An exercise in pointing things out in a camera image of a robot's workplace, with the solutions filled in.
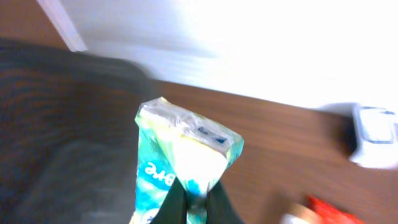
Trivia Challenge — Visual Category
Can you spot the white tube with beige cap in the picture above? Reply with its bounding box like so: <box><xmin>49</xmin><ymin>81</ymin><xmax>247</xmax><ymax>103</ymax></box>
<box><xmin>279</xmin><ymin>203</ymin><xmax>320</xmax><ymax>224</ymax></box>

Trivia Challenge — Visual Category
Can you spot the white barcode scanner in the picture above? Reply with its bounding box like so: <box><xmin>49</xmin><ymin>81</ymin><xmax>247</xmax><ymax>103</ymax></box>
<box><xmin>349</xmin><ymin>104</ymin><xmax>397</xmax><ymax>169</ymax></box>

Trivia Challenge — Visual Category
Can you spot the orange spaghetti package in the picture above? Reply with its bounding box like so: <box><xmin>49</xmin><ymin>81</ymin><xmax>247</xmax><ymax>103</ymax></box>
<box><xmin>308</xmin><ymin>196</ymin><xmax>364</xmax><ymax>224</ymax></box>

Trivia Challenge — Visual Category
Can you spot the teal tissue pack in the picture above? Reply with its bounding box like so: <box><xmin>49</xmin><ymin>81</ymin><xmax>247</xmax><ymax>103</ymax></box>
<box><xmin>131</xmin><ymin>97</ymin><xmax>244</xmax><ymax>224</ymax></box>

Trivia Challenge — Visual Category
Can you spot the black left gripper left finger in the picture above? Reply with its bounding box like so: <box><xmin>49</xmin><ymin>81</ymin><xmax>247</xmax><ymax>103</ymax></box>
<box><xmin>151</xmin><ymin>179</ymin><xmax>188</xmax><ymax>224</ymax></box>

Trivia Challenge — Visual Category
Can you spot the dark grey mesh basket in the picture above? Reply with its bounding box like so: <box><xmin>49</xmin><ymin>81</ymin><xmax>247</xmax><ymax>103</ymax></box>
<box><xmin>1</xmin><ymin>39</ymin><xmax>154</xmax><ymax>223</ymax></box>

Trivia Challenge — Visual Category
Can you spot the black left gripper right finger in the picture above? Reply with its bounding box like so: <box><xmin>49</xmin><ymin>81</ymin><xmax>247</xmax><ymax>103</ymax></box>
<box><xmin>206</xmin><ymin>181</ymin><xmax>244</xmax><ymax>224</ymax></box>

